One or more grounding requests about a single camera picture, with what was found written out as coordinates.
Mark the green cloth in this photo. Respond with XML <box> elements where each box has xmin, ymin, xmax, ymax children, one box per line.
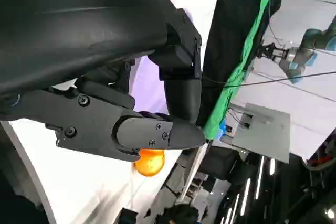
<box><xmin>203</xmin><ymin>0</ymin><xmax>289</xmax><ymax>141</ymax></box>

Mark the lilac plate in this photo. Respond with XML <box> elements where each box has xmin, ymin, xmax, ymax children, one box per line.
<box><xmin>128</xmin><ymin>7</ymin><xmax>196</xmax><ymax>116</ymax></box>

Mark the orange white toy bread roll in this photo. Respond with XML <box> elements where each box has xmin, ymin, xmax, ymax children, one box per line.
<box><xmin>133</xmin><ymin>148</ymin><xmax>166</xmax><ymax>177</ymax></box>

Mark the black cloth backdrop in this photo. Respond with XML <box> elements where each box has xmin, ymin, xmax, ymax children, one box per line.
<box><xmin>196</xmin><ymin>0</ymin><xmax>282</xmax><ymax>128</ymax></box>

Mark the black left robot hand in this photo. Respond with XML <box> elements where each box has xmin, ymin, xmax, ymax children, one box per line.
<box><xmin>0</xmin><ymin>0</ymin><xmax>206</xmax><ymax>163</ymax></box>

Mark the grey metal box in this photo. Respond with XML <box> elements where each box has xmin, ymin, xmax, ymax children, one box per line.
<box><xmin>212</xmin><ymin>102</ymin><xmax>291</xmax><ymax>165</ymax></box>

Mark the thin black cable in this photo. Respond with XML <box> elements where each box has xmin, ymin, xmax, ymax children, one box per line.
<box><xmin>201</xmin><ymin>71</ymin><xmax>336</xmax><ymax>89</ymax></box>

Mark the person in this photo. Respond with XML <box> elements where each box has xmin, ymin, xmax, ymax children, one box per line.
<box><xmin>160</xmin><ymin>202</ymin><xmax>204</xmax><ymax>224</ymax></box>

